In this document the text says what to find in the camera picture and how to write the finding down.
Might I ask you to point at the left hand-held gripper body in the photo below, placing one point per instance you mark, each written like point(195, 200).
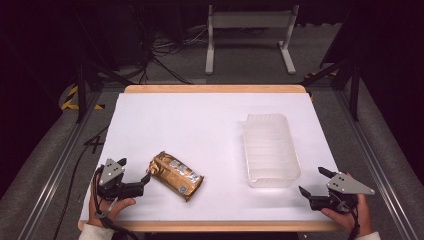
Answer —
point(111, 173)

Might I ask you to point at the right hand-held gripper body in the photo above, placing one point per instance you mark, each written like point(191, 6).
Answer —
point(346, 186)

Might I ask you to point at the gold foil packet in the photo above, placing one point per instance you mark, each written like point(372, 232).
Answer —
point(175, 176)

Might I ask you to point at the translucent plastic container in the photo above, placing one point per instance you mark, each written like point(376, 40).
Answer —
point(270, 150)

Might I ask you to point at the person's right hand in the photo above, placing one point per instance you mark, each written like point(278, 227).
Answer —
point(353, 218)

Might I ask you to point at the person's left hand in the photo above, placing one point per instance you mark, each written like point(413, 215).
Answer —
point(110, 207)

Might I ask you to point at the white table sheet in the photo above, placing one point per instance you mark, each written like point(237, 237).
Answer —
point(200, 126)

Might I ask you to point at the yellow black floor tape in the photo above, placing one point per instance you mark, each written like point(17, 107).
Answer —
point(70, 103)

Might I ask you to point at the black metal stand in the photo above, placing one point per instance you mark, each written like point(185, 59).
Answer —
point(355, 86)
point(81, 93)

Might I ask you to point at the aluminium floor rail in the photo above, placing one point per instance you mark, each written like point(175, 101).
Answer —
point(56, 170)
point(376, 166)

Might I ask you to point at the white metal stand frame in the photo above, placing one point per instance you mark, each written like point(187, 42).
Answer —
point(250, 20)

